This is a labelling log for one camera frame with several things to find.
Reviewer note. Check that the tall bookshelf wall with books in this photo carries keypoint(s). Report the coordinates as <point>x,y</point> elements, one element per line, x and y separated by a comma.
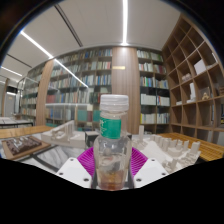
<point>83,83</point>

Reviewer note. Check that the gold wall plaque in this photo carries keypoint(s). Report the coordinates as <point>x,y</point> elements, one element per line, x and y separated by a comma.
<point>118,67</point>

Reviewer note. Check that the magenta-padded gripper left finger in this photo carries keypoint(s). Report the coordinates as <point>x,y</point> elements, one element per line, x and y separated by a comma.
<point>71,171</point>

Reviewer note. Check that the white ramp building model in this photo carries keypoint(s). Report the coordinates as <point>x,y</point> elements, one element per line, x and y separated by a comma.
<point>63,135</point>

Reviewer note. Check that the brown model on wooden board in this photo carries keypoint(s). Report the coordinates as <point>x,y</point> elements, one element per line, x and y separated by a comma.
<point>23,145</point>

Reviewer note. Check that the clear bottle with green label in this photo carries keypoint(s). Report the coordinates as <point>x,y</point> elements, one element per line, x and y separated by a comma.
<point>111,150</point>

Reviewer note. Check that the dark grey building model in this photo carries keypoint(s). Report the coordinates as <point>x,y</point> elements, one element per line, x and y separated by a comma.
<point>90,138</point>

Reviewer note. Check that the white city block model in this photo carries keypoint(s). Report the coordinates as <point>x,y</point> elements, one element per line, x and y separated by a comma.
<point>170,150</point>

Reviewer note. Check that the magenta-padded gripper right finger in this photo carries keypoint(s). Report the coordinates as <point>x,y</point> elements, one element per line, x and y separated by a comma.
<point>150,171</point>

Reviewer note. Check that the ceiling light strips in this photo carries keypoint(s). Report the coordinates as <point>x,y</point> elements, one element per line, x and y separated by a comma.
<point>125,20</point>

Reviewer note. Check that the wooden cubby shelf unit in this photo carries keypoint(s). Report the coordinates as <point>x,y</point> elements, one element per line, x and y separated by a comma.
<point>193,90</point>

